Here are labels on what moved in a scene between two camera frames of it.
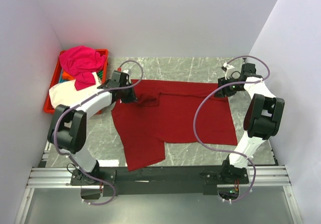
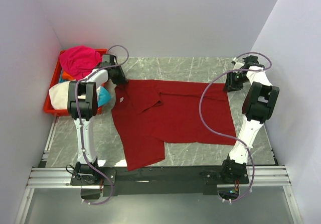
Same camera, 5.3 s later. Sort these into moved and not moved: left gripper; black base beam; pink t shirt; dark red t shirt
Moved: left gripper
Not moved: dark red t shirt; pink t shirt; black base beam
